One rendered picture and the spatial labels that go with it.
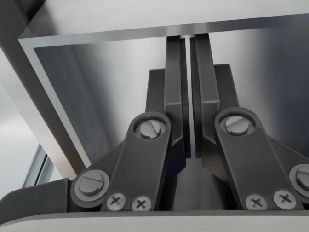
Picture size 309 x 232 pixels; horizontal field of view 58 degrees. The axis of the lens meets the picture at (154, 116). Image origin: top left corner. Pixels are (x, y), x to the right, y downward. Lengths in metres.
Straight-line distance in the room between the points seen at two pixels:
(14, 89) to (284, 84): 0.15
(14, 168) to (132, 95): 2.00
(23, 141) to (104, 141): 1.67
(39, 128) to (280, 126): 0.16
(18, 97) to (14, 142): 1.70
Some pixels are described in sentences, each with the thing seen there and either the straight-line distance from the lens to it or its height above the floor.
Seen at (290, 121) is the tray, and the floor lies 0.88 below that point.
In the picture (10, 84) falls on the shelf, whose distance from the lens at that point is 0.18.
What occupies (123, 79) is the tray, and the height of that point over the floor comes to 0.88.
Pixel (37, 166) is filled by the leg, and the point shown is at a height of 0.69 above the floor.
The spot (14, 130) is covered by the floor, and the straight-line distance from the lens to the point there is 1.79.
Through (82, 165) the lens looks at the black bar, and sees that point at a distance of 0.19.
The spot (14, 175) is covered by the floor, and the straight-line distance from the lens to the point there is 2.23.
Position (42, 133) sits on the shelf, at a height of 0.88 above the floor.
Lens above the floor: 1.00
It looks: 44 degrees down
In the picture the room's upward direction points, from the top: 176 degrees counter-clockwise
